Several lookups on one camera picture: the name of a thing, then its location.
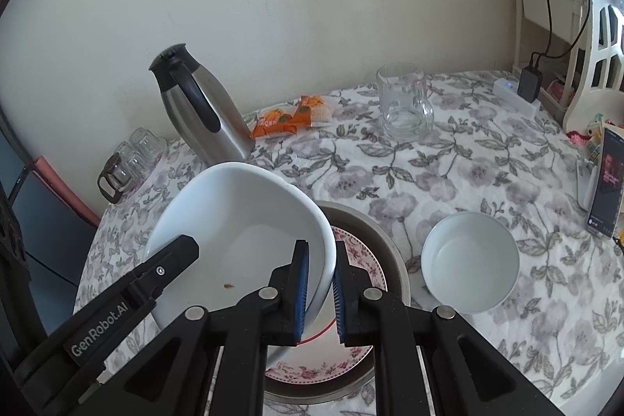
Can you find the large stainless steel basin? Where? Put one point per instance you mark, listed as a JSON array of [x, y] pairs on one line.
[[389, 257]]

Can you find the small glass teapot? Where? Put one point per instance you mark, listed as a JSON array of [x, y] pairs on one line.
[[116, 179]]

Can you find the stainless steel thermos jug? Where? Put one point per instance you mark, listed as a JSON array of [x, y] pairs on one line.
[[200, 109]]

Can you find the black power adapter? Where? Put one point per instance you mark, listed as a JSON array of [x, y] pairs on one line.
[[529, 83]]

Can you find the pink floral round plate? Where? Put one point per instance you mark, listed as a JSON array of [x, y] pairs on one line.
[[326, 358]]

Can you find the orange snack packet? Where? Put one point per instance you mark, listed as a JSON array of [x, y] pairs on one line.
[[273, 122], [313, 112]]

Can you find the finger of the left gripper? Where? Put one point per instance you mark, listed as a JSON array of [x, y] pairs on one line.
[[64, 367]]

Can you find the white square bowl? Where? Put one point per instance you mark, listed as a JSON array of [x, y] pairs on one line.
[[246, 222]]

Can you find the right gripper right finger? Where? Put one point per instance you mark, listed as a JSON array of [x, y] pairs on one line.
[[427, 363]]

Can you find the smartphone on stand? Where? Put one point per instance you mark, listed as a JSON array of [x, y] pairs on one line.
[[605, 205]]

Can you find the clear glass mug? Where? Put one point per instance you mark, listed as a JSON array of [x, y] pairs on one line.
[[406, 112]]

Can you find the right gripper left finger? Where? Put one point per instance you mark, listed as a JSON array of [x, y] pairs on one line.
[[213, 363]]

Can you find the white lattice shelf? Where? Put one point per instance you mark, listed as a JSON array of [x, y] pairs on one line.
[[582, 73]]

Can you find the small clear glass cup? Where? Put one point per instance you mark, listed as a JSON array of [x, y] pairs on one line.
[[150, 147]]

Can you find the strawberry pattern bowl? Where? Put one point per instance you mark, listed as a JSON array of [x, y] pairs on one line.
[[320, 333]]

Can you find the white power strip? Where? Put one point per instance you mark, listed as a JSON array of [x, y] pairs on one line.
[[507, 91]]

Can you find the floral fleece tablecloth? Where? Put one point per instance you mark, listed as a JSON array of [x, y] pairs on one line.
[[563, 324]]

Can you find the pale blue round bowl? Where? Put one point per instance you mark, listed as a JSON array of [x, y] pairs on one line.
[[470, 262]]

